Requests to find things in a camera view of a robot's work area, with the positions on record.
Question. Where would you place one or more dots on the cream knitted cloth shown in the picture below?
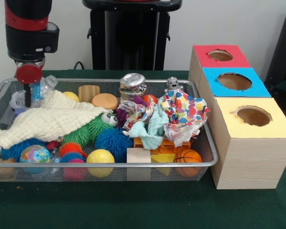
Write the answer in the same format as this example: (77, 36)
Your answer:
(50, 117)

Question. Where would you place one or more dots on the shallow clear mesh bin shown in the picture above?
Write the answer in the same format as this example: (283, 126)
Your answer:
(157, 86)

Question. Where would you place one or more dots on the clear plastic bottle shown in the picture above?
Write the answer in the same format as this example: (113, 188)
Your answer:
(54, 153)

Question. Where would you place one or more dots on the black stand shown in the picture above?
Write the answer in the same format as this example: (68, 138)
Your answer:
(283, 47)

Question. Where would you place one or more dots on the light teal cloth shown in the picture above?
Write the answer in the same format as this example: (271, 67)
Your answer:
(155, 119)

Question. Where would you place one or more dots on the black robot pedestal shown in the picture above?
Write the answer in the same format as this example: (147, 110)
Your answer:
(133, 35)

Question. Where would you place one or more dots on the crushed bottle with blue label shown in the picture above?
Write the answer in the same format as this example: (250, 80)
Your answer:
(46, 86)

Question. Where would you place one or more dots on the wooden box with three holes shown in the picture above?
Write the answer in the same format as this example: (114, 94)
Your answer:
(252, 162)

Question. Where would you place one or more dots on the crushed silver metal can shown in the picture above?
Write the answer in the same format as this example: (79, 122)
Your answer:
(133, 83)

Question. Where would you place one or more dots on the globe print ball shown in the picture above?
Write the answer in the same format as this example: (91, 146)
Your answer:
(35, 154)

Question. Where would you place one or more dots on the blue spiky ball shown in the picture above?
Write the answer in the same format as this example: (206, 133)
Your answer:
(116, 143)
(23, 146)

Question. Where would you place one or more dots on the colourful spotted cloth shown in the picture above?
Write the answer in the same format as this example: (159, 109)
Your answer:
(186, 109)

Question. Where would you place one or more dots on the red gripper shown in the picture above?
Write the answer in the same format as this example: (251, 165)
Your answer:
(28, 72)

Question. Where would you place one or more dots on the yellow ball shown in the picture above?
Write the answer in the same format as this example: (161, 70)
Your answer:
(100, 157)

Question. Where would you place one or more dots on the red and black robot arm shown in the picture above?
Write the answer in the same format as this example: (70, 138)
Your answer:
(28, 31)

